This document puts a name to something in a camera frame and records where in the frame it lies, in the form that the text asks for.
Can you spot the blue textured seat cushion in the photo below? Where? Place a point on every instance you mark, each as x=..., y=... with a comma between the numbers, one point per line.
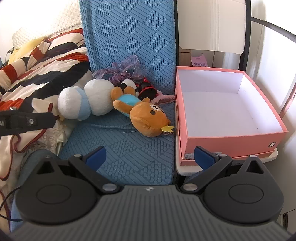
x=129, y=34

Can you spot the red and black devil toy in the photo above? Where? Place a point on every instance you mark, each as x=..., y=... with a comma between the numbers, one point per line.
x=146, y=90

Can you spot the purple ribbon bow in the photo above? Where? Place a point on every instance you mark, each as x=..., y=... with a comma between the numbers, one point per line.
x=127, y=66

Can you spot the yellow pillow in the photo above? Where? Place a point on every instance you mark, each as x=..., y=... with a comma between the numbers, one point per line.
x=25, y=47

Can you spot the white and light blue plush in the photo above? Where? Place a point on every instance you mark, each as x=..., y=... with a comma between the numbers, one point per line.
x=97, y=97

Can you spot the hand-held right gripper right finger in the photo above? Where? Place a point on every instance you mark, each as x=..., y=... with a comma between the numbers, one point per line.
x=203, y=157

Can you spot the pink fuzzy hair claw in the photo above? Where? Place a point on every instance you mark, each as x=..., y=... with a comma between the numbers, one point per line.
x=165, y=98

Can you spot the pink cardboard box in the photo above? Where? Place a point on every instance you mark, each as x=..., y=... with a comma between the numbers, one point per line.
x=231, y=143

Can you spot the black and white plush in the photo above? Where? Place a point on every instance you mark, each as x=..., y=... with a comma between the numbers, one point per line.
x=129, y=83

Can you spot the white chair with black frame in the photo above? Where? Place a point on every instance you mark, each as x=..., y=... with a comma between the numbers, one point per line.
x=208, y=23

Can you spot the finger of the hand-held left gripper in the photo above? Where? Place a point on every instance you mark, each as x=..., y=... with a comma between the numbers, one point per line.
x=37, y=121

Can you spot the brown bear plush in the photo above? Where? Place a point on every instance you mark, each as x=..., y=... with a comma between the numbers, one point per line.
x=148, y=115

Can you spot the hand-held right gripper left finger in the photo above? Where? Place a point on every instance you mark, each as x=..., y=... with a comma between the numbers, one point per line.
x=97, y=157

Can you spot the striped red navy white blanket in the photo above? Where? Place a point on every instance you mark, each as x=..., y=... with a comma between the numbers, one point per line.
x=46, y=69

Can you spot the white waffle pillow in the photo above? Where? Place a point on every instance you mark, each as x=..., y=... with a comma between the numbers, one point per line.
x=57, y=20

